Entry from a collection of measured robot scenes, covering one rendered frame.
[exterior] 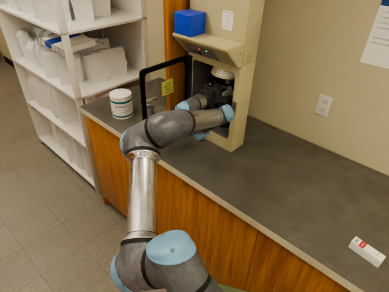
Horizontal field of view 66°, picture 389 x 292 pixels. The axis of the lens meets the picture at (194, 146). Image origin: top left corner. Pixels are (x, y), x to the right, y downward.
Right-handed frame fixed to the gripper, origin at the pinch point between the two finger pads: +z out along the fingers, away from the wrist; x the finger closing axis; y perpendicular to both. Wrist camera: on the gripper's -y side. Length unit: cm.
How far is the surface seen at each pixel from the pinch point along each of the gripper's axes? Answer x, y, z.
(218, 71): 0.3, 12.7, -7.7
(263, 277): -57, -62, -40
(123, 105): 53, -17, -30
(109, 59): 116, -15, 4
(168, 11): 23.0, 38.0, -17.2
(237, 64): -14.0, 21.7, -13.0
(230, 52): -14.0, 28.7, -19.1
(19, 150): 213, -119, -61
